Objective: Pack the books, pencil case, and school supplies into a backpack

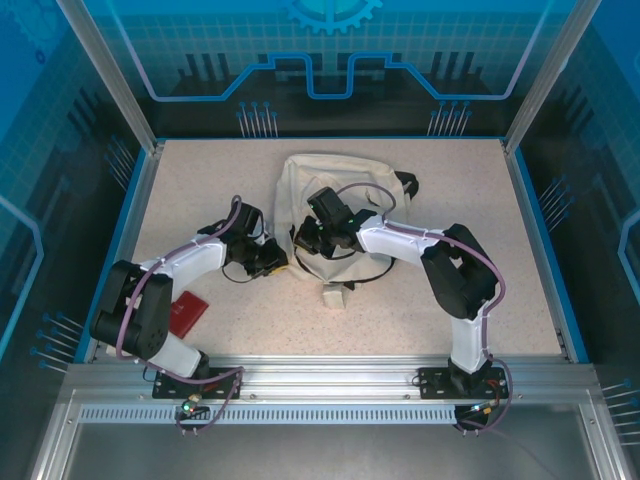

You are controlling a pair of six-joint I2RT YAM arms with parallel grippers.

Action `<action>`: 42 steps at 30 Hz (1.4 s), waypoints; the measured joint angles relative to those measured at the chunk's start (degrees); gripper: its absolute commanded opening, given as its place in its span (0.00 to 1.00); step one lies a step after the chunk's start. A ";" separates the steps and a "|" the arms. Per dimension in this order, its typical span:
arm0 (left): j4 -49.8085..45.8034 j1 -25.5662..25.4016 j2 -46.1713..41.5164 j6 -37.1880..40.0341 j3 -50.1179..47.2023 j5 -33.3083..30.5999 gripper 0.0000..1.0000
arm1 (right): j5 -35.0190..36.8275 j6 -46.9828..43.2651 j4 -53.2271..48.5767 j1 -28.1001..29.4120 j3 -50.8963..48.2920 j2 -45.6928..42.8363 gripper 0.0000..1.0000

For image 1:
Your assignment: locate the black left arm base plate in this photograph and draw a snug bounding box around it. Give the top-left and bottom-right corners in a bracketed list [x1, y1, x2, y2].
[152, 367, 246, 401]

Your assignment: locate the aluminium frame post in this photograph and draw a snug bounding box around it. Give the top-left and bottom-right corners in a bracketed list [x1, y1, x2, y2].
[501, 0, 602, 154]
[53, 0, 167, 154]

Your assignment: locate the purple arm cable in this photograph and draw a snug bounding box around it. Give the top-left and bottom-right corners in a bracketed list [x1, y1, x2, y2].
[329, 182, 514, 436]
[115, 195, 247, 437]

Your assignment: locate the aluminium front rail beam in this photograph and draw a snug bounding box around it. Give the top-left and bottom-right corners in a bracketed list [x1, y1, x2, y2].
[64, 353, 599, 407]

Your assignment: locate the blue printed back panel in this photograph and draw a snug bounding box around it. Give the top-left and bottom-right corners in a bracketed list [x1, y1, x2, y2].
[79, 0, 571, 140]

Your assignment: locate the slotted aluminium cable duct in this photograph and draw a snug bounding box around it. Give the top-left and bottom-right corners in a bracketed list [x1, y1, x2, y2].
[78, 405, 459, 426]

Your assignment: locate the blue printed side panel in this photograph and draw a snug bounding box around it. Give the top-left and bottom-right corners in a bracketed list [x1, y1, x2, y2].
[514, 0, 640, 480]
[0, 0, 154, 480]

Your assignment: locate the red pencil case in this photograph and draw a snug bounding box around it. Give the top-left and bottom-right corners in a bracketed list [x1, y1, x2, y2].
[169, 290, 209, 337]

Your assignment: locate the aluminium side rail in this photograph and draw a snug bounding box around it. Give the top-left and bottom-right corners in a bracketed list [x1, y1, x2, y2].
[501, 139, 591, 365]
[82, 140, 167, 365]

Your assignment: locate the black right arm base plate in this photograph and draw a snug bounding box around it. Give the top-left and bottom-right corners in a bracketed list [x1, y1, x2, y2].
[417, 367, 507, 401]

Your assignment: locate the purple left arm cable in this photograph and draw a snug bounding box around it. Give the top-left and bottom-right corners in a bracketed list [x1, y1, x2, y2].
[115, 195, 247, 437]

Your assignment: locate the cream canvas backpack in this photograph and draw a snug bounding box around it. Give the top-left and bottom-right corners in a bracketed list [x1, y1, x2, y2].
[273, 153, 419, 311]

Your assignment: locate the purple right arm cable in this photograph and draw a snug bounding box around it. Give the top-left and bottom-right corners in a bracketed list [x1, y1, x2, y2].
[329, 182, 514, 436]

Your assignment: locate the cable plug with green light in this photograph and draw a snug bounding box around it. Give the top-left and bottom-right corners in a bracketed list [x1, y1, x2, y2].
[458, 399, 501, 424]
[175, 395, 209, 421]

